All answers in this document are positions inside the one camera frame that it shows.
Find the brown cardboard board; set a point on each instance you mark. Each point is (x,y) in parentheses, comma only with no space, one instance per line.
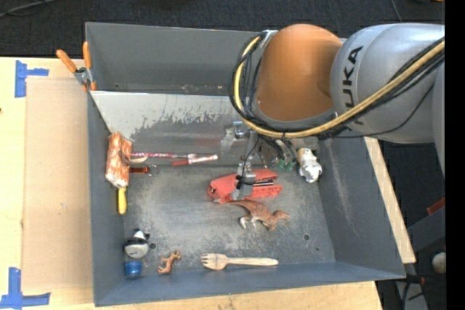
(54,174)

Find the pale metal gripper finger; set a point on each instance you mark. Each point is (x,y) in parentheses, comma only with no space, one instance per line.
(245,188)
(229,143)

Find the pale wooden fork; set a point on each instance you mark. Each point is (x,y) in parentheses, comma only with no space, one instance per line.
(236,261)

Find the grey metal bin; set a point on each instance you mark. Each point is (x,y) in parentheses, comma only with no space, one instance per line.
(189,214)

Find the red stapler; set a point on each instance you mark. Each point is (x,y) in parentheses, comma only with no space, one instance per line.
(221,188)

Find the black white panda toy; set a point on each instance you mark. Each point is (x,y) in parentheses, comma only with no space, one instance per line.
(136,247)

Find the small blue cup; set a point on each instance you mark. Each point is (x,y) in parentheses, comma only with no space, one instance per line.
(133,268)

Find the white toy figure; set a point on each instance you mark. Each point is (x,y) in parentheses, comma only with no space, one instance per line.
(309,167)

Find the red white stick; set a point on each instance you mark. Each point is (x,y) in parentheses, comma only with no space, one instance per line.
(198,159)

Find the small brown toy deer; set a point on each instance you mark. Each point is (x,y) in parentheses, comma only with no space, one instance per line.
(168,263)

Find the brown toy dinosaur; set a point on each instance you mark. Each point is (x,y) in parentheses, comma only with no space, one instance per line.
(259,212)

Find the small orange tool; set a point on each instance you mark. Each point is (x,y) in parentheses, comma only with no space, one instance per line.
(139,169)

